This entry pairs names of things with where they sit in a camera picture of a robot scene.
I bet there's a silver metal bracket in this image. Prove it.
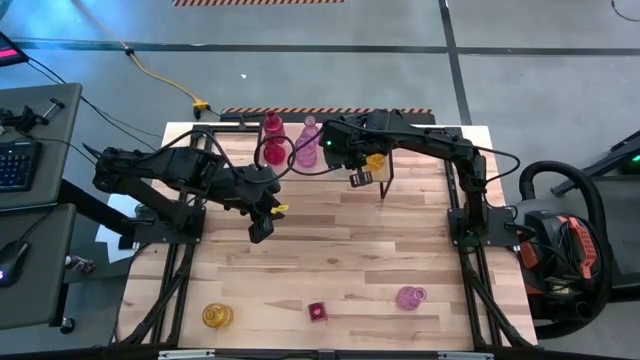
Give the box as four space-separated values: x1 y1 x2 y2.
437 351 496 360
158 349 217 360

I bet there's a black equipment stand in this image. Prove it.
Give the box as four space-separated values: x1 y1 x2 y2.
549 129 640 199

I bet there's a black orange shop vacuum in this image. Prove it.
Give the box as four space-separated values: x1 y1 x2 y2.
514 159 619 341

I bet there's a black desk clamp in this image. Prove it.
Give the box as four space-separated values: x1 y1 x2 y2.
0 97 66 134

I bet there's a small dark bottle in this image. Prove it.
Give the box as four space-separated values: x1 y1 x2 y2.
63 254 97 275

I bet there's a pink twisted glass bottle vase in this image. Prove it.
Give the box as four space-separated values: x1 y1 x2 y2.
299 115 321 146

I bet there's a black table rig frame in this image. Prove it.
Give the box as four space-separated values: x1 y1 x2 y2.
112 122 539 360

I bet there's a grey desk top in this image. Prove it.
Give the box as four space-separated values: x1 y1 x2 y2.
0 82 84 211
0 202 77 331

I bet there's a black keyboard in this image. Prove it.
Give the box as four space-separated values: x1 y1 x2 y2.
0 139 44 194

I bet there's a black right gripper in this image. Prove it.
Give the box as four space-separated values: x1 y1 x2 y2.
322 117 381 190

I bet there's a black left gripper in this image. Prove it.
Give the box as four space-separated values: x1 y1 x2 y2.
227 169 286 245

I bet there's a pink ribbed glass vase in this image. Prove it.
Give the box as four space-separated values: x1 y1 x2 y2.
395 285 428 312
294 139 319 170

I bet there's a white paper sheet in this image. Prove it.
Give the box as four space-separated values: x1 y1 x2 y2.
94 192 146 265

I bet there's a yellow extension cable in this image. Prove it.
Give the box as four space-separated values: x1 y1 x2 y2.
69 0 211 112

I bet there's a red flared square glass vase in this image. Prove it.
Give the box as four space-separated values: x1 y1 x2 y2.
307 301 329 323

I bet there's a red ribbed cylinder glass vase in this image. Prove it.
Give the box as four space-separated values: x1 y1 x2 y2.
262 134 288 167

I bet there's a dark red glass vase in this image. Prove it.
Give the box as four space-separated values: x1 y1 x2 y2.
263 110 285 136

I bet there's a black computer mouse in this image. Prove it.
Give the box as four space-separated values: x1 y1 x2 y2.
0 239 30 289

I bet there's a yellow ribbed glass vase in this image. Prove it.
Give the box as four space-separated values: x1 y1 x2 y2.
363 152 390 183

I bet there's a small black monitor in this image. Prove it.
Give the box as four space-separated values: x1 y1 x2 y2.
0 32 30 68

